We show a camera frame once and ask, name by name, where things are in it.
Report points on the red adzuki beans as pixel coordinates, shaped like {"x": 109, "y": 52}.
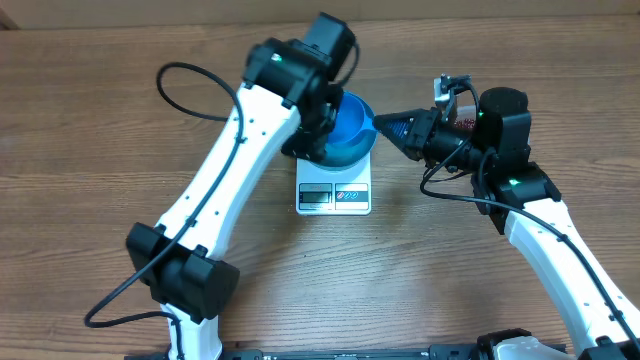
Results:
{"x": 465, "y": 123}

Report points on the clear plastic bean container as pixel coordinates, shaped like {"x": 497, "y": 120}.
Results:
{"x": 466, "y": 111}

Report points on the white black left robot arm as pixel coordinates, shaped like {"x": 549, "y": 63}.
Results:
{"x": 288, "y": 102}

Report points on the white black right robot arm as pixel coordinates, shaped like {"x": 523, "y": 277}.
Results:
{"x": 490, "y": 167}

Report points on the white digital kitchen scale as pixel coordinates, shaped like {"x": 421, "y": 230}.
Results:
{"x": 328, "y": 191}

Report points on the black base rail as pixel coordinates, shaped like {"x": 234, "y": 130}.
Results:
{"x": 432, "y": 352}

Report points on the blue metal bowl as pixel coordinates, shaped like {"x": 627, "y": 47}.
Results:
{"x": 341, "y": 156}

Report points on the blue plastic measuring scoop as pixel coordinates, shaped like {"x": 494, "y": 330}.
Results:
{"x": 354, "y": 122}

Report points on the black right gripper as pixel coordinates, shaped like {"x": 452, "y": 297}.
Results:
{"x": 427, "y": 126}

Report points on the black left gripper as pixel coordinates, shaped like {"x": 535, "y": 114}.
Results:
{"x": 316, "y": 148}

